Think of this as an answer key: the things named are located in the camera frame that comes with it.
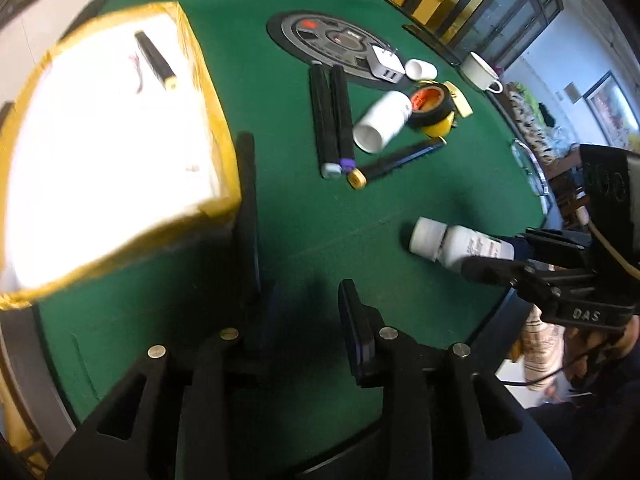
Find white pill bottle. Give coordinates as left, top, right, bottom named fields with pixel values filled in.
left=409, top=217, right=515, bottom=272

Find black marker orange cap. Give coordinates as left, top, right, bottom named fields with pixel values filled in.
left=346, top=136, right=447, bottom=190

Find black marker purple cap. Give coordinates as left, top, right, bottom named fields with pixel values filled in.
left=330, top=64, right=356, bottom=174

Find yellow cardboard box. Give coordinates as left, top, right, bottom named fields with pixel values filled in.
left=1, top=1, right=241, bottom=311

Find black marker grey cap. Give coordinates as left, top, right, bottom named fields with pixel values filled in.
left=309, top=62, right=343, bottom=180

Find black marker cream caps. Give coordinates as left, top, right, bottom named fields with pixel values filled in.
left=134, top=30, right=177, bottom=89

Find person's right hand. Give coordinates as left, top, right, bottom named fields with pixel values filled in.
left=563, top=315, right=639, bottom=387

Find yellow tape roll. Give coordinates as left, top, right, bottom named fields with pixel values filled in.
left=421, top=112, right=456, bottom=138

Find black tape roll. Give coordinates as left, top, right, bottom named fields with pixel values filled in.
left=408, top=82, right=456, bottom=128

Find white enamel mug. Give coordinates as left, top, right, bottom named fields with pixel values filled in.
left=459, top=52, right=503, bottom=94

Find white earbud case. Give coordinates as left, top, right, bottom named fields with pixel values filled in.
left=405, top=58, right=438, bottom=81

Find round black dial panel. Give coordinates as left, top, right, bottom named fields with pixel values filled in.
left=266, top=10, right=410, bottom=90

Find white charger block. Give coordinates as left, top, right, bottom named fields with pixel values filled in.
left=367, top=44, right=406, bottom=84

